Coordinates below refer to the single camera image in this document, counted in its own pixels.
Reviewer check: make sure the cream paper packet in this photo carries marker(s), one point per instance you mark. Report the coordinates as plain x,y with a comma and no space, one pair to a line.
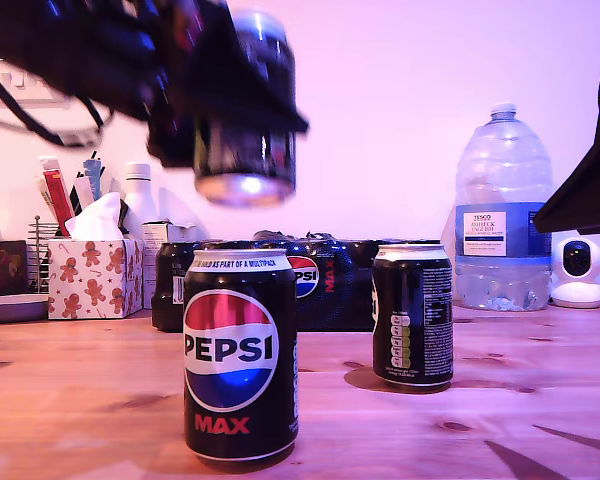
42,195

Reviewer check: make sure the dark patterned box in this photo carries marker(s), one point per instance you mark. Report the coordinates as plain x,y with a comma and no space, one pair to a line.
2,267

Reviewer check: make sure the black Pepsi Max multipack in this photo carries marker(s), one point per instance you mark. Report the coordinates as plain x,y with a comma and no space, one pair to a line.
340,305

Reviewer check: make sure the white paper sachet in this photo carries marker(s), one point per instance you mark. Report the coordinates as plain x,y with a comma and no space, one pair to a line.
82,192

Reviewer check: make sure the gingerbread print tissue box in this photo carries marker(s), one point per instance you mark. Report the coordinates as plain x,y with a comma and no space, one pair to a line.
92,285

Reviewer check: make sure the small white cardboard box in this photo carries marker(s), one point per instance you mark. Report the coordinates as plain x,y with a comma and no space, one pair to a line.
157,232

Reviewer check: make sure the grey plate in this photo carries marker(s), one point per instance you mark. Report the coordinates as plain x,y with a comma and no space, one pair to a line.
10,309

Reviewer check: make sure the small white round camera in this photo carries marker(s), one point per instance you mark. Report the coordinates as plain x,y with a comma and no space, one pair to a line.
577,285

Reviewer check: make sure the white paper tissue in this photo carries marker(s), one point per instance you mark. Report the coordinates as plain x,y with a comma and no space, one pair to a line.
95,217

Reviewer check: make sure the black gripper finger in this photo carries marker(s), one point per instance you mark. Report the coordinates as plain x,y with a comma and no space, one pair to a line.
590,200
230,75

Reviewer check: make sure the large clear water bottle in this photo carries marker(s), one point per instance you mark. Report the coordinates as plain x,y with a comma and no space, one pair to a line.
500,170

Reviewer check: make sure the black Pepsi Max can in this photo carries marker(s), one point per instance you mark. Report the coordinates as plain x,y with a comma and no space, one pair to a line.
415,320
245,160
230,350

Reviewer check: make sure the white wall light switch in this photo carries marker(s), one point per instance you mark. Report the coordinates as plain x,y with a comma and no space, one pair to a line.
25,102

